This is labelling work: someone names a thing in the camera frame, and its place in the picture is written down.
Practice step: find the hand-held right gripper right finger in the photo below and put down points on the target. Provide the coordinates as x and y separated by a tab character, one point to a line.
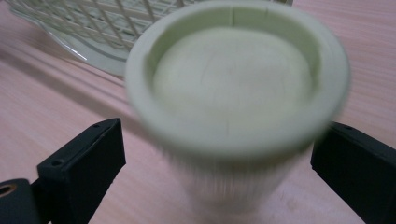
361	161

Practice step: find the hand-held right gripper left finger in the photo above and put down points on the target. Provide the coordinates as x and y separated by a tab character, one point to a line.
77	168

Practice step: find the white paper cup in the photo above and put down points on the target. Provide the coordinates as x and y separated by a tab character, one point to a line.
236	93

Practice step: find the white plastic lattice basket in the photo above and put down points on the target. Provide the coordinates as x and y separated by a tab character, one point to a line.
99	28

